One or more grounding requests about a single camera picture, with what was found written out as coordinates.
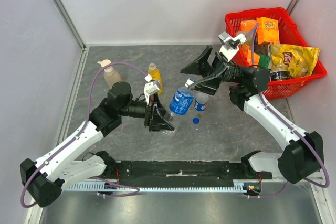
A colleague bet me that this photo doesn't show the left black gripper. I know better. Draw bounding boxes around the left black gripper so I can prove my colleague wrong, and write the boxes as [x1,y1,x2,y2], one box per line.
[119,92,174,132]

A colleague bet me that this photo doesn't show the white blue pocari cap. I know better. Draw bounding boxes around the white blue pocari cap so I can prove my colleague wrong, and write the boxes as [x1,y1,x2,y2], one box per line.
[185,78,195,89]

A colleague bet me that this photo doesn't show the clear blue label bottle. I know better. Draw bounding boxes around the clear blue label bottle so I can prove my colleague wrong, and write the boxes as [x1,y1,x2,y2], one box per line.
[194,92,209,112]

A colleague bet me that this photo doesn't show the crushed clear water bottle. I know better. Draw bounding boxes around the crushed clear water bottle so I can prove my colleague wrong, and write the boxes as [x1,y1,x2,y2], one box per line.
[163,84,194,135]

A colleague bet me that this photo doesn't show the yellow juice bottle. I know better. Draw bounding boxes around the yellow juice bottle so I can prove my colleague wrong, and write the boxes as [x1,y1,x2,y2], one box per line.
[148,63,163,94]

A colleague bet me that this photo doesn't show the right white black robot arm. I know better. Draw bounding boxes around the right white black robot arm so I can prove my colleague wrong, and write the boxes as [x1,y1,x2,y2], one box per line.
[180,46,329,187]

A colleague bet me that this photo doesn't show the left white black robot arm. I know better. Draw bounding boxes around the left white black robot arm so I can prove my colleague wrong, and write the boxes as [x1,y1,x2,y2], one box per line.
[20,80,175,207]

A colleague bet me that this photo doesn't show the beige pump soap bottle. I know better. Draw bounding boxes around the beige pump soap bottle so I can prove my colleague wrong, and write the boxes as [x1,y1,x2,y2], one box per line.
[97,59,122,89]

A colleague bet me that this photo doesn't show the orange packet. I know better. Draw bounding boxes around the orange packet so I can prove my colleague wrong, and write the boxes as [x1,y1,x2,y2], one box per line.
[241,44,260,66]

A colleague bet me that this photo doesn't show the green package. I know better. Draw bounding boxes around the green package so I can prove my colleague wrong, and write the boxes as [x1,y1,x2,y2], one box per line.
[258,54,271,71]

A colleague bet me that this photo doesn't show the small orange box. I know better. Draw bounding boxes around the small orange box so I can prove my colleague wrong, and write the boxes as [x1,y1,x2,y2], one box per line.
[239,19,257,31]

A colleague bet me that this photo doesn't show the dark can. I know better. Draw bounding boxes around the dark can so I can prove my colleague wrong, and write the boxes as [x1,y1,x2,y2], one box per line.
[270,70,291,82]

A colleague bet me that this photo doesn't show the orange scrub daddy box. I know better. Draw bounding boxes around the orange scrub daddy box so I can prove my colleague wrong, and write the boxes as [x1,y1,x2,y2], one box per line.
[256,17,280,45]

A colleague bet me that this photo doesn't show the red plastic basket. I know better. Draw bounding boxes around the red plastic basket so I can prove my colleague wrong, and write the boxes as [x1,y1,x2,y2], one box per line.
[224,7,328,101]

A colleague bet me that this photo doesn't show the yellow chips bag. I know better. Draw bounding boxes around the yellow chips bag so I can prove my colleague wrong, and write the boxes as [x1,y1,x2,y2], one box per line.
[269,44,320,78]

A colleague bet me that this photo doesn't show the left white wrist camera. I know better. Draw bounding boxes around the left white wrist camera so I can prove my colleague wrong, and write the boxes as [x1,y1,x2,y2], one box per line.
[143,74,161,105]

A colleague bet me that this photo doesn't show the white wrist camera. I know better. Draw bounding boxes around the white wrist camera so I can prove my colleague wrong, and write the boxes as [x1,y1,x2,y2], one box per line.
[143,74,161,105]
[218,32,247,61]

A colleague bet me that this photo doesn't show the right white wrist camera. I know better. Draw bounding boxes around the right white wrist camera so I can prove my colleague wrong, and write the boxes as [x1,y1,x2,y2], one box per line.
[218,32,247,61]

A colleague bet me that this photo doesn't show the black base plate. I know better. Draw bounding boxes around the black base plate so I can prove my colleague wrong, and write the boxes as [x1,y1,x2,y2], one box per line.
[101,161,272,188]

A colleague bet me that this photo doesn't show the white cable duct rail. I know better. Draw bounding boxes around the white cable duct rail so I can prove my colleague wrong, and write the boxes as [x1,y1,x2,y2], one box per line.
[66,179,256,193]

